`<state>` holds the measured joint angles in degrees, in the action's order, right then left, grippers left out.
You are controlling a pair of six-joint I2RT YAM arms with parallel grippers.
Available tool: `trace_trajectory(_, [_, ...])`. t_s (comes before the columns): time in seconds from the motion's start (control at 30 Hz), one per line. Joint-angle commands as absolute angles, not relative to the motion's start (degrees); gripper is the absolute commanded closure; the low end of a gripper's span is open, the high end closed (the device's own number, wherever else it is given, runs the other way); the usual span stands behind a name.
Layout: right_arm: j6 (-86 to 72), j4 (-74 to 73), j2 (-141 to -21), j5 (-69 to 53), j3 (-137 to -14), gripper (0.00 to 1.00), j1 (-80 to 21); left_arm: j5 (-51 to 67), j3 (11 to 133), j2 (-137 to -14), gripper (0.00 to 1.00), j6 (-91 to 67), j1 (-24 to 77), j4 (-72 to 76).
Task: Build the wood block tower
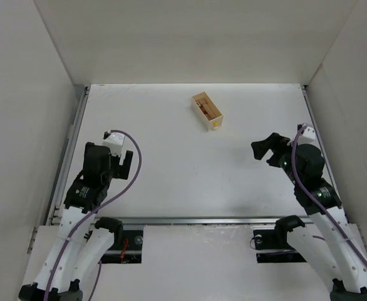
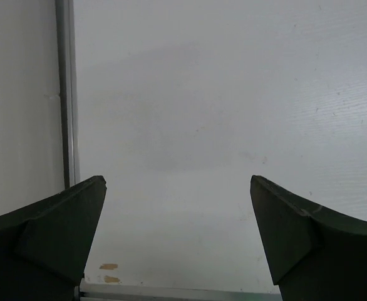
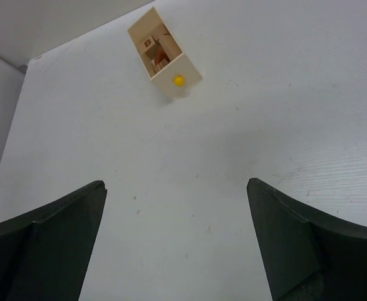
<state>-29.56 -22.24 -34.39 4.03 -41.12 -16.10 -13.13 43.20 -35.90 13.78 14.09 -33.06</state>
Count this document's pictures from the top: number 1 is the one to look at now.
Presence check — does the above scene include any cream plastic drawer box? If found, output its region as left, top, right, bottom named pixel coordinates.
left=191, top=92, right=224, bottom=130

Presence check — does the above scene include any long light wood block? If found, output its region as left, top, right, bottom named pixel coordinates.
left=203, top=102, right=218, bottom=120

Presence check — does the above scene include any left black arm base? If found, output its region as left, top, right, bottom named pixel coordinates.
left=101, top=230, right=143, bottom=264

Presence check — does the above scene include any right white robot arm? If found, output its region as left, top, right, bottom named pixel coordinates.
left=251, top=127, right=367, bottom=300

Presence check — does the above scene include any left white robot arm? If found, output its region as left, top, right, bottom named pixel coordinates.
left=18, top=142, right=133, bottom=300

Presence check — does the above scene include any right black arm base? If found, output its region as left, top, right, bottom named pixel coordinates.
left=249, top=229, right=306, bottom=264

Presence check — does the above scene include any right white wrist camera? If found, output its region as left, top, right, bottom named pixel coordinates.
left=297, top=124, right=316, bottom=144

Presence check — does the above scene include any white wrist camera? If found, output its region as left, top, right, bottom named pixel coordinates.
left=297, top=124, right=316, bottom=144
left=102, top=131, right=125, bottom=157

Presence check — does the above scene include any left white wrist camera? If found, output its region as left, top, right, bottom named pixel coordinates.
left=102, top=131, right=125, bottom=157

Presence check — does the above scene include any left metal table rail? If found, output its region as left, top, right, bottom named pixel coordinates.
left=27, top=85, right=90, bottom=255

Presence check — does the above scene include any metal table rail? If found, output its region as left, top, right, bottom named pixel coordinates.
left=50, top=216, right=316, bottom=226
left=301, top=85, right=350, bottom=220
left=27, top=85, right=90, bottom=255

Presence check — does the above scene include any right metal table rail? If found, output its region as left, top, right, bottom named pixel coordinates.
left=301, top=85, right=350, bottom=220

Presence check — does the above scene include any front metal table rail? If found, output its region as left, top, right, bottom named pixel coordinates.
left=50, top=216, right=316, bottom=226

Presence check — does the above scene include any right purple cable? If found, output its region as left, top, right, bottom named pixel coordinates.
left=291, top=125, right=367, bottom=283

